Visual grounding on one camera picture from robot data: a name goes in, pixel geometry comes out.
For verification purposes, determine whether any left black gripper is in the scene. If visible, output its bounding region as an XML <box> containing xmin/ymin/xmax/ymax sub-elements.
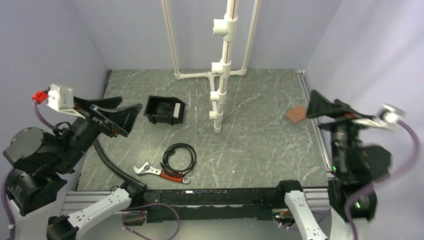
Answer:
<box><xmin>53</xmin><ymin>94</ymin><xmax>143</xmax><ymax>172</ymax></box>

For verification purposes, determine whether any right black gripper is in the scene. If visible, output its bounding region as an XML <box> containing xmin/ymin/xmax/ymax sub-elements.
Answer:
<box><xmin>305</xmin><ymin>87</ymin><xmax>376</xmax><ymax>171</ymax></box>

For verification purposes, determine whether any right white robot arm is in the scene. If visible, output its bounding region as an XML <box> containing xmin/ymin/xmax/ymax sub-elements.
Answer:
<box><xmin>274</xmin><ymin>90</ymin><xmax>405</xmax><ymax>240</ymax></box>

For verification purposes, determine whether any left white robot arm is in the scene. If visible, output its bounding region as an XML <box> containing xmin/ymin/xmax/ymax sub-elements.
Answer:
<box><xmin>2</xmin><ymin>96</ymin><xmax>146</xmax><ymax>240</ymax></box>

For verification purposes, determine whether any black plastic card bin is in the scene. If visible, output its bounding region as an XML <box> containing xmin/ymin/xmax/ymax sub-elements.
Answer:
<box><xmin>143</xmin><ymin>95</ymin><xmax>186</xmax><ymax>126</ymax></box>

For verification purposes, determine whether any white card stack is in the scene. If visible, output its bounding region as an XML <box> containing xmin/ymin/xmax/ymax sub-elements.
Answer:
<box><xmin>173</xmin><ymin>103</ymin><xmax>181</xmax><ymax>119</ymax></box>

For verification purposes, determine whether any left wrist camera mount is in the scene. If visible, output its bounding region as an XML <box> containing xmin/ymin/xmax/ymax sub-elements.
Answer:
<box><xmin>31</xmin><ymin>84</ymin><xmax>86</xmax><ymax>119</ymax></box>

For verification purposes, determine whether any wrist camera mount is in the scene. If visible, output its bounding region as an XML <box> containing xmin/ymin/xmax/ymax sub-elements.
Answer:
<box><xmin>31</xmin><ymin>84</ymin><xmax>86</xmax><ymax>119</ymax></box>
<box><xmin>352</xmin><ymin>104</ymin><xmax>406</xmax><ymax>131</ymax></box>

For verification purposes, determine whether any red handled adjustable wrench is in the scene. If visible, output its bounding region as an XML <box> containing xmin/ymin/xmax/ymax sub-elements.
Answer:
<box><xmin>133</xmin><ymin>162</ymin><xmax>191</xmax><ymax>184</ymax></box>

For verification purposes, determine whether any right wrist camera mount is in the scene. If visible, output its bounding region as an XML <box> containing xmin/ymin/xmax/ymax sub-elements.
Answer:
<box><xmin>352</xmin><ymin>104</ymin><xmax>406</xmax><ymax>131</ymax></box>

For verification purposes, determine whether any coiled black cable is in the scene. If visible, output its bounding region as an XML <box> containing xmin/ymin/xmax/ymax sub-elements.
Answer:
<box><xmin>160</xmin><ymin>143</ymin><xmax>197</xmax><ymax>178</ymax></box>

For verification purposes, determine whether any aluminium extrusion frame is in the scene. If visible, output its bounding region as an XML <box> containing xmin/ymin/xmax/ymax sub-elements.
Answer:
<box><xmin>52</xmin><ymin>167</ymin><xmax>365</xmax><ymax>240</ymax></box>

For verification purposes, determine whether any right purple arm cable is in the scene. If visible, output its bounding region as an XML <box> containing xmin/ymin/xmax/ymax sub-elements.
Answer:
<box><xmin>276</xmin><ymin>119</ymin><xmax>422</xmax><ymax>240</ymax></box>

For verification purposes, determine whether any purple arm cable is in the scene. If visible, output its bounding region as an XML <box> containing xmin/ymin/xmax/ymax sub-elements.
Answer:
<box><xmin>0</xmin><ymin>99</ymin><xmax>181</xmax><ymax>240</ymax></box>
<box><xmin>276</xmin><ymin>119</ymin><xmax>422</xmax><ymax>240</ymax></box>

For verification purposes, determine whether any white PVC pipe frame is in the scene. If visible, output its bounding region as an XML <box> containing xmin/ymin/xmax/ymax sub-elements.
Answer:
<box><xmin>161</xmin><ymin>0</ymin><xmax>261</xmax><ymax>134</ymax></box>

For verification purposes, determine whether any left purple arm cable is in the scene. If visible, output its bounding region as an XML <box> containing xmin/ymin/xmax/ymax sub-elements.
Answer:
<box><xmin>0</xmin><ymin>99</ymin><xmax>181</xmax><ymax>240</ymax></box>

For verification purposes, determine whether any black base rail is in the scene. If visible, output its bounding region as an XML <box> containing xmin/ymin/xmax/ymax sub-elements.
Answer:
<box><xmin>126</xmin><ymin>186</ymin><xmax>288</xmax><ymax>223</ymax></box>

